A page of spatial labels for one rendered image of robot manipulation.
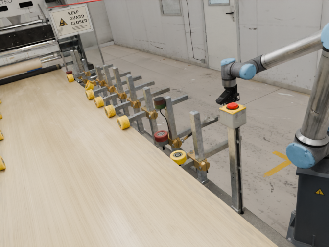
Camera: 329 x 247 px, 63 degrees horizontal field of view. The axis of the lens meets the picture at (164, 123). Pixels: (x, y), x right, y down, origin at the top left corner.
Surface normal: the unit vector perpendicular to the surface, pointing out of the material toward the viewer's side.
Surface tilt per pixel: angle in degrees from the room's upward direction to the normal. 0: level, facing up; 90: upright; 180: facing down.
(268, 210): 0
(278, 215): 0
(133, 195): 0
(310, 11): 90
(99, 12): 90
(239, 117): 90
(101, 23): 90
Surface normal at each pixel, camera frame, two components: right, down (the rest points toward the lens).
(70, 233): -0.16, -0.88
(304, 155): -0.81, 0.44
